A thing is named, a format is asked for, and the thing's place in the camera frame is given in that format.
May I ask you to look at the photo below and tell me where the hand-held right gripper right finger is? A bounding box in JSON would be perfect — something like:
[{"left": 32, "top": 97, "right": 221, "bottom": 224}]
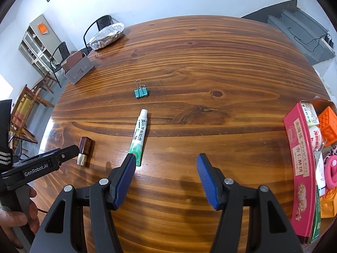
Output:
[{"left": 196, "top": 153, "right": 303, "bottom": 253}]

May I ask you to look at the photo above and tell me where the black metal chair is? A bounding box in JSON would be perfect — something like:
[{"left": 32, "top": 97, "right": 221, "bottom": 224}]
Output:
[
  {"left": 50, "top": 42, "right": 70, "bottom": 87},
  {"left": 83, "top": 15, "right": 116, "bottom": 49}
]

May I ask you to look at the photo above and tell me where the black cable on stairs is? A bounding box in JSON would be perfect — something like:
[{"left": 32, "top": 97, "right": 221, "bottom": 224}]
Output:
[{"left": 288, "top": 29, "right": 329, "bottom": 53}]

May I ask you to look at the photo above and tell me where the white tape roll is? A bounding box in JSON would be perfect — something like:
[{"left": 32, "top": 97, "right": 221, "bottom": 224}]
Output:
[{"left": 308, "top": 125, "right": 327, "bottom": 151}]

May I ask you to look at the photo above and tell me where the brown leather pouch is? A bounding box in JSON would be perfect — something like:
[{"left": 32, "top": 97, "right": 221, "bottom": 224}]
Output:
[{"left": 61, "top": 51, "right": 86, "bottom": 72}]

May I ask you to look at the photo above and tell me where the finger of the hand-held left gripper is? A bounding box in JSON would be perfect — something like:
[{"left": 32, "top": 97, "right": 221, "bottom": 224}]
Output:
[
  {"left": 37, "top": 148, "right": 60, "bottom": 159},
  {"left": 51, "top": 144, "right": 80, "bottom": 167}
]

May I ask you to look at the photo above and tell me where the black striped cloth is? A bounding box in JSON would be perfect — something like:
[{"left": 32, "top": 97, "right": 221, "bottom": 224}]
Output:
[{"left": 0, "top": 100, "right": 13, "bottom": 173}]

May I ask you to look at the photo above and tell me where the wooden stool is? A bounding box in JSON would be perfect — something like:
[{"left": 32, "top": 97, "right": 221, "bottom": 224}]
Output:
[{"left": 32, "top": 71, "right": 57, "bottom": 108}]

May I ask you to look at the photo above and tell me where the orange plastic block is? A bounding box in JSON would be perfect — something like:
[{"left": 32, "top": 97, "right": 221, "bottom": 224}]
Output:
[{"left": 320, "top": 187, "right": 337, "bottom": 218}]

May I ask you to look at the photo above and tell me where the pink cardboard box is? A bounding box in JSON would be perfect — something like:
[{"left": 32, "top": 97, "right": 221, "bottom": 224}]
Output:
[{"left": 284, "top": 99, "right": 337, "bottom": 244}]

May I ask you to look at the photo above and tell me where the brown lipstick case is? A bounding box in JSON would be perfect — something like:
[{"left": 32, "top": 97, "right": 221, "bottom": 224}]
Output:
[{"left": 77, "top": 136, "right": 92, "bottom": 166}]

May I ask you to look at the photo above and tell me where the foil covered bowl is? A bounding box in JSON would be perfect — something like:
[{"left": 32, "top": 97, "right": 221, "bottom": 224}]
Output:
[{"left": 87, "top": 22, "right": 125, "bottom": 50}]

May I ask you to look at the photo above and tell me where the white power strip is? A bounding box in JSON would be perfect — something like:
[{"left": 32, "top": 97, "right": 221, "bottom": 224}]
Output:
[{"left": 322, "top": 35, "right": 336, "bottom": 48}]

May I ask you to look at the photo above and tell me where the grey glass door cabinet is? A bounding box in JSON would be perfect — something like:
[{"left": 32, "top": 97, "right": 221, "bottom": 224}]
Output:
[{"left": 18, "top": 14, "right": 60, "bottom": 73}]

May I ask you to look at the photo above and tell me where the wooden chair with yellow cushion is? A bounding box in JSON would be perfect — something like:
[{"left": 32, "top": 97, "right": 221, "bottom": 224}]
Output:
[{"left": 9, "top": 84, "right": 39, "bottom": 144}]

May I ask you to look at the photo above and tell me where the orange patterned cube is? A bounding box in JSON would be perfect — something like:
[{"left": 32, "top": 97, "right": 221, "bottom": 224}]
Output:
[{"left": 317, "top": 105, "right": 337, "bottom": 147}]

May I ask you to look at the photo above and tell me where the grey staircase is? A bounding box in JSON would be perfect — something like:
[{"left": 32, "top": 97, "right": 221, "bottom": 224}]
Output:
[{"left": 267, "top": 7, "right": 333, "bottom": 65}]

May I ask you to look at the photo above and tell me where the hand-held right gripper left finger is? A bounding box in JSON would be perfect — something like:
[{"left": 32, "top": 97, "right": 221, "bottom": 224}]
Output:
[{"left": 29, "top": 153, "right": 137, "bottom": 253}]

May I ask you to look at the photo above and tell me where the green and white small carton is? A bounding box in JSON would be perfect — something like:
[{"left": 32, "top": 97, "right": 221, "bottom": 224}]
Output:
[{"left": 301, "top": 101, "right": 320, "bottom": 127}]

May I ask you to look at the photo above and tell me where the grey metal box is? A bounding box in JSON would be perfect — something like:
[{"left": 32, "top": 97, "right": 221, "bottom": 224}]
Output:
[{"left": 64, "top": 55, "right": 94, "bottom": 85}]

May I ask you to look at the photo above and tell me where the person's left hand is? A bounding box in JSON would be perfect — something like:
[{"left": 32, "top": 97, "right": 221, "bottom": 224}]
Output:
[{"left": 0, "top": 186, "right": 40, "bottom": 247}]

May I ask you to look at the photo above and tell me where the green and white ointment tube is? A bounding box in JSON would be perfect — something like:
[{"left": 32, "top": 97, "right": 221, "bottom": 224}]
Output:
[{"left": 129, "top": 109, "right": 148, "bottom": 166}]

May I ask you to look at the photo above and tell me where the white cream tube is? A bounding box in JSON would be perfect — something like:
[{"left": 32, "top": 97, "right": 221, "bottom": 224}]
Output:
[{"left": 314, "top": 150, "right": 326, "bottom": 190}]

